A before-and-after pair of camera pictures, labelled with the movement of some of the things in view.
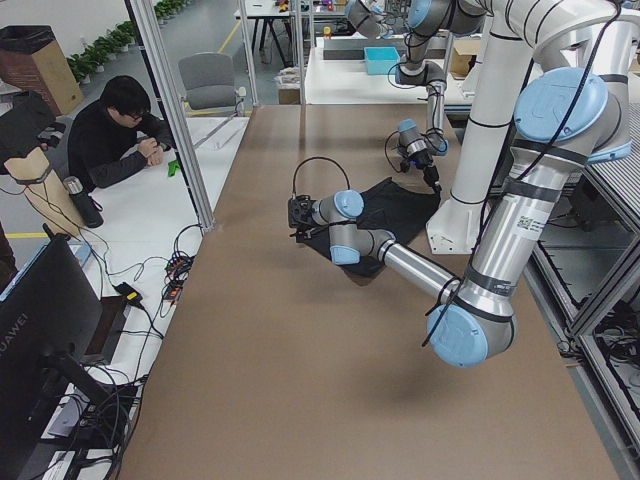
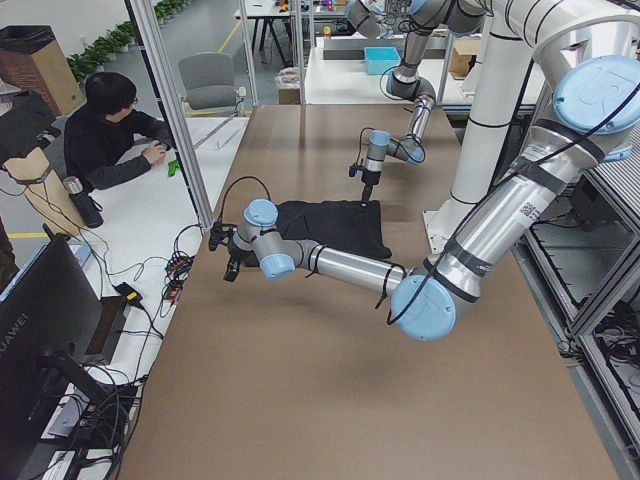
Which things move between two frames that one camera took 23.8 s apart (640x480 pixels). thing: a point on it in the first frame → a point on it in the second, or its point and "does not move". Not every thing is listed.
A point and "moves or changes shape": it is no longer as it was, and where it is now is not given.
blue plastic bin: x=380 y=60 does not move
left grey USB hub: x=177 y=270 does not move
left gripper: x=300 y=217 → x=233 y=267
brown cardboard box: x=32 y=61 does not move
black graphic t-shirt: x=391 y=207 moves or changes shape
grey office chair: x=208 y=80 does not move
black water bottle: x=88 y=208 does not move
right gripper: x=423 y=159 → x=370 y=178
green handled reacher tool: x=172 y=166 does not move
